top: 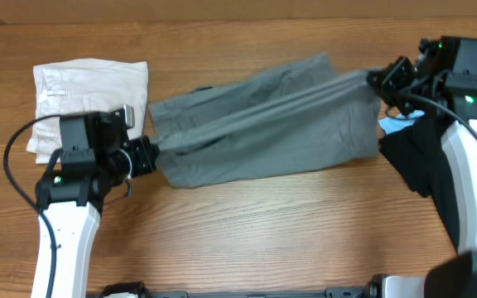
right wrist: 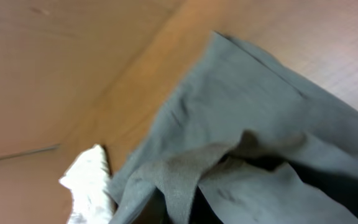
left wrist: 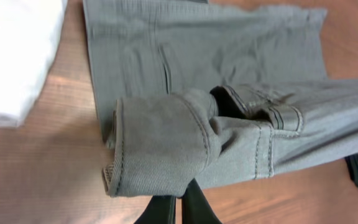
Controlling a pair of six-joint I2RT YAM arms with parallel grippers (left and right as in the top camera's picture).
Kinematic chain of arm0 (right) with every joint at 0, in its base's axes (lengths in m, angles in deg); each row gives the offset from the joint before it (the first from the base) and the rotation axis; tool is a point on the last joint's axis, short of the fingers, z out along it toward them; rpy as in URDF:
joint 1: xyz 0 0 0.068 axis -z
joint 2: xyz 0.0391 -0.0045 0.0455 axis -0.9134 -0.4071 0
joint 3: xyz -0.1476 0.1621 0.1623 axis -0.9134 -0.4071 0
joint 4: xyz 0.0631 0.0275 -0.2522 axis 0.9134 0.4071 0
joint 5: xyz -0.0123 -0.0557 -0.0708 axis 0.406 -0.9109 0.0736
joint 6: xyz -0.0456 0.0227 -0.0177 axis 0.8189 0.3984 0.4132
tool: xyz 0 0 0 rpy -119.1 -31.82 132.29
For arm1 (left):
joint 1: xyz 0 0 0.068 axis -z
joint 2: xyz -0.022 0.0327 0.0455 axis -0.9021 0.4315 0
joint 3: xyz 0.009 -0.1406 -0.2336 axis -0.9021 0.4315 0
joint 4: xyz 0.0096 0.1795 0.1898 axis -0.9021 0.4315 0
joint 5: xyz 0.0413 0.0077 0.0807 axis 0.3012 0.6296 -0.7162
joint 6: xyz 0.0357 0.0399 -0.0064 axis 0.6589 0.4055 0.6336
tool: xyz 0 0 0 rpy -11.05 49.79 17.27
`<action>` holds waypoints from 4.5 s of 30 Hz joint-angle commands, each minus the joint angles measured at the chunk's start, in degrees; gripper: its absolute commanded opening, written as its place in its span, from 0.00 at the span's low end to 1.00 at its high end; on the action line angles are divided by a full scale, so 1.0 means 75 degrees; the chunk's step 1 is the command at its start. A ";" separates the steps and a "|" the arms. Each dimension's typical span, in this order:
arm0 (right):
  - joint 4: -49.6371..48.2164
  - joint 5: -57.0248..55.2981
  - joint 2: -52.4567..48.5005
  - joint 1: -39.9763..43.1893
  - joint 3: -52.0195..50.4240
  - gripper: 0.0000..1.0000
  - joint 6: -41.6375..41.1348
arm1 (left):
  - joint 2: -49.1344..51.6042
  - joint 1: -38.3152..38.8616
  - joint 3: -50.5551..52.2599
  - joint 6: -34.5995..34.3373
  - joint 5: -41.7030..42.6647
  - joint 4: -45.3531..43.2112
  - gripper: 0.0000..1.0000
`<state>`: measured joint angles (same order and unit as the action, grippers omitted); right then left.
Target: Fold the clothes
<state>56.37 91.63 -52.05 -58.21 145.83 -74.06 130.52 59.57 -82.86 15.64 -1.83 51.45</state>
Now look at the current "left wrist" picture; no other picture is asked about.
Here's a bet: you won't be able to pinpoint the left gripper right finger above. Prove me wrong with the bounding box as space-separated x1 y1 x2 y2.
181 179 222 224

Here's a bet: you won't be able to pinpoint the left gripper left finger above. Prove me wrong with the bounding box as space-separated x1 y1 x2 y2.
134 196 176 224

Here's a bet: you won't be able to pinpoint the folded beige shorts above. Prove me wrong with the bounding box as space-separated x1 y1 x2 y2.
0 0 68 128

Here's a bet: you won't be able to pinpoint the grey shorts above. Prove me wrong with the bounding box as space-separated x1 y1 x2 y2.
83 1 358 197

